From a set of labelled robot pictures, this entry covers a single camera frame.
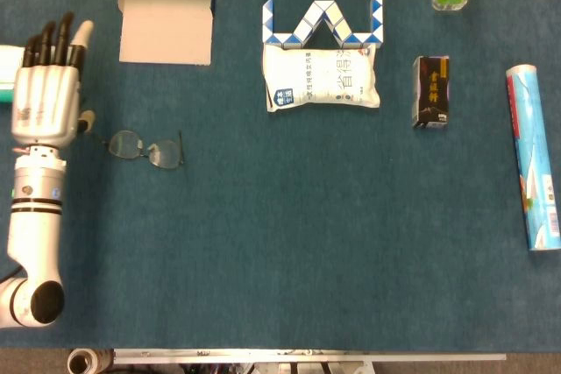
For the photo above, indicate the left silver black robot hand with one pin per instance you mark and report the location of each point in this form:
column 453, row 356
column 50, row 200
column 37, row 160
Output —
column 44, row 98

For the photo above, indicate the thin-framed eyeglasses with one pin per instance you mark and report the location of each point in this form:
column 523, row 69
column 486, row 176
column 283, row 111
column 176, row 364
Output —
column 125, row 144

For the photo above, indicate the green wet wipes pack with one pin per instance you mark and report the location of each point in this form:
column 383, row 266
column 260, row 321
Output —
column 9, row 65

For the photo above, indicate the open blue white cardboard box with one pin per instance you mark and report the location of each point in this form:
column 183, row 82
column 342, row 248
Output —
column 166, row 28

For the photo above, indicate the teal felt tablecloth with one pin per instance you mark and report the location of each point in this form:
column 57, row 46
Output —
column 280, row 238

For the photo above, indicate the white snack bag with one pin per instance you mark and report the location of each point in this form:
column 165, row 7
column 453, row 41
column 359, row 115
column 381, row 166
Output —
column 320, row 78

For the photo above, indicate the blue white snake puzzle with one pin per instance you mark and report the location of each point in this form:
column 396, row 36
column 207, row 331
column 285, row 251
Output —
column 322, row 23

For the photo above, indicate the black drink carton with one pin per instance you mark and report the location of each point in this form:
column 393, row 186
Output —
column 431, row 93

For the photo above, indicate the blue cling film roll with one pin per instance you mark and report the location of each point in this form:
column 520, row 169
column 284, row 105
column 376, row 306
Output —
column 532, row 155

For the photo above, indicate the silver metal table rail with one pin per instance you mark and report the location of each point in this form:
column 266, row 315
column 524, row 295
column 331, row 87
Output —
column 307, row 355

